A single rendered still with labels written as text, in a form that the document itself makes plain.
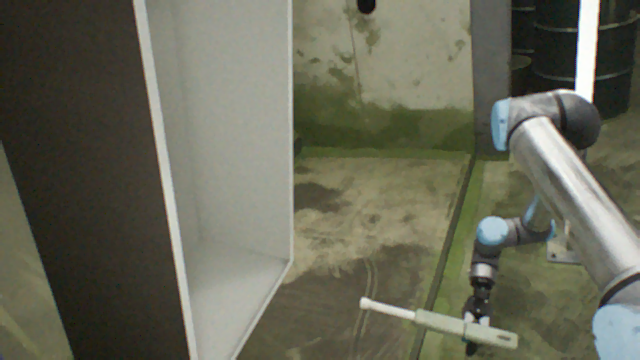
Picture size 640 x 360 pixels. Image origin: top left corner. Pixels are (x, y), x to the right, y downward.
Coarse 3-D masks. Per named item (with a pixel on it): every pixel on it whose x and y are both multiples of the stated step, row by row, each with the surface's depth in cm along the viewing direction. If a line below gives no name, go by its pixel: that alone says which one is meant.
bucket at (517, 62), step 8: (512, 56) 372; (520, 56) 369; (512, 64) 374; (520, 64) 371; (528, 64) 352; (512, 72) 351; (520, 72) 352; (528, 72) 358; (512, 80) 355; (520, 80) 355; (512, 88) 358; (520, 88) 359; (512, 96) 361; (520, 96) 363
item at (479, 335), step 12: (396, 312) 167; (408, 312) 166; (420, 312) 165; (432, 312) 165; (420, 324) 164; (432, 324) 162; (444, 324) 162; (456, 324) 161; (468, 324) 161; (456, 336) 162; (468, 336) 159; (480, 336) 158; (492, 336) 158; (504, 336) 156; (516, 336) 157; (468, 348) 170; (504, 348) 158; (516, 348) 156
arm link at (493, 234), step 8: (480, 224) 169; (488, 224) 168; (496, 224) 167; (504, 224) 166; (512, 224) 168; (480, 232) 167; (488, 232) 166; (496, 232) 166; (504, 232) 165; (512, 232) 166; (480, 240) 169; (488, 240) 165; (496, 240) 165; (504, 240) 167; (512, 240) 167; (480, 248) 172; (488, 248) 169; (496, 248) 169; (488, 256) 174
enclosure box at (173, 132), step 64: (0, 0) 82; (64, 0) 78; (128, 0) 75; (192, 0) 138; (256, 0) 132; (0, 64) 89; (64, 64) 84; (128, 64) 80; (192, 64) 148; (256, 64) 141; (0, 128) 97; (64, 128) 92; (128, 128) 87; (192, 128) 159; (256, 128) 152; (64, 192) 100; (128, 192) 94; (192, 192) 172; (256, 192) 164; (64, 256) 111; (128, 256) 104; (192, 256) 174; (256, 256) 175; (64, 320) 123; (128, 320) 115; (192, 320) 150; (256, 320) 150
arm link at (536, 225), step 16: (560, 96) 120; (576, 96) 120; (576, 112) 119; (592, 112) 121; (576, 128) 120; (592, 128) 122; (576, 144) 125; (592, 144) 127; (528, 208) 158; (544, 208) 152; (528, 224) 163; (544, 224) 160; (528, 240) 167; (544, 240) 168
